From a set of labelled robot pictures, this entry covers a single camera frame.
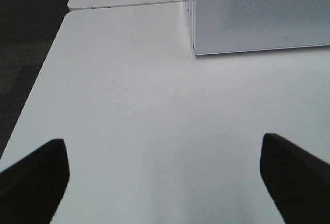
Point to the white microwave door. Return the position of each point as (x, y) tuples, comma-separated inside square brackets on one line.
[(228, 26)]

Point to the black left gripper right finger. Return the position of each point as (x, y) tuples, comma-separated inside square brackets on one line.
[(296, 180)]

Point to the white microwave oven body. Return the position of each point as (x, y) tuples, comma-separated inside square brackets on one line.
[(190, 18)]

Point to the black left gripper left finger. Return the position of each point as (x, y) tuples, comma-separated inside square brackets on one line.
[(32, 188)]

